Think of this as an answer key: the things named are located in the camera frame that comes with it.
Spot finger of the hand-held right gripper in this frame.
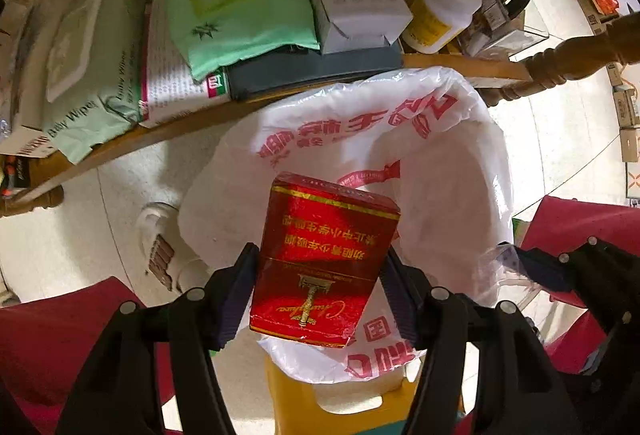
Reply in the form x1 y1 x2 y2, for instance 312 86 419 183
574 274 640 358
497 235 640 295

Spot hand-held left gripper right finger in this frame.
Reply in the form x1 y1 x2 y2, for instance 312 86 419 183
380 245 586 435

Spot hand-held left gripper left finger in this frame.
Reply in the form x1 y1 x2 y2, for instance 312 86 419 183
55 242 261 435

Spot red cigarette box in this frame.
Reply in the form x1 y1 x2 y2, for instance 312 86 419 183
248 171 402 349

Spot white plastic bag red print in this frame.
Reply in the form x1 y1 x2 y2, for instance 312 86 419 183
177 65 551 384

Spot white slipper with brown stripes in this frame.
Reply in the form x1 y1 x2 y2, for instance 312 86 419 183
139 202 212 294

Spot yellow plastic stool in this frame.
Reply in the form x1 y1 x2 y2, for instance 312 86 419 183
264 355 419 435

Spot stack of flattened cartons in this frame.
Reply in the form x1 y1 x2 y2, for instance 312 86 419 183
604 59 640 212

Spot person's red pants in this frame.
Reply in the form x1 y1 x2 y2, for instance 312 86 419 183
0 195 640 435

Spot white box with red text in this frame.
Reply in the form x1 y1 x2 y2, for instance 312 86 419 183
139 0 232 129

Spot dark grey flat box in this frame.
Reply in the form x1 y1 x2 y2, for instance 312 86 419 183
225 39 407 104

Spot clear knife holder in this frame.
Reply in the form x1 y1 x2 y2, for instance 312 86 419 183
470 0 551 62

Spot orange black tool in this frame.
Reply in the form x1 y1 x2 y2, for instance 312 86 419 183
0 154 32 198

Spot white box red stripes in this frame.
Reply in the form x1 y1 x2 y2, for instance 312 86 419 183
0 124 55 162

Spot open cardboard box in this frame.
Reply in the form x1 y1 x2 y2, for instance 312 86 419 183
569 0 635 37

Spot white bottle yellow label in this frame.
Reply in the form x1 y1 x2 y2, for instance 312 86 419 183
402 0 484 55

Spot pale green baby wipes pack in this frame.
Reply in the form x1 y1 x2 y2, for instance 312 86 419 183
9 0 149 166

